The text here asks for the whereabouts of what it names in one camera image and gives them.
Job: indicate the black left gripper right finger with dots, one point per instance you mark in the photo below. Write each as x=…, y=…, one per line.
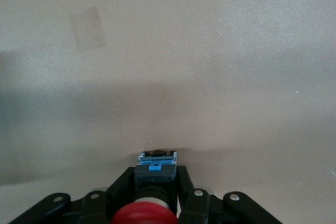
x=210, y=205

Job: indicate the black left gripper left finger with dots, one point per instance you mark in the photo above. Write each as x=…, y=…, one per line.
x=86, y=203

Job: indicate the red push button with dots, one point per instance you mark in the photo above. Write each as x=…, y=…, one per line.
x=152, y=190

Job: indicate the clear tape patch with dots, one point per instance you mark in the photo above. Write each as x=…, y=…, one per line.
x=87, y=29

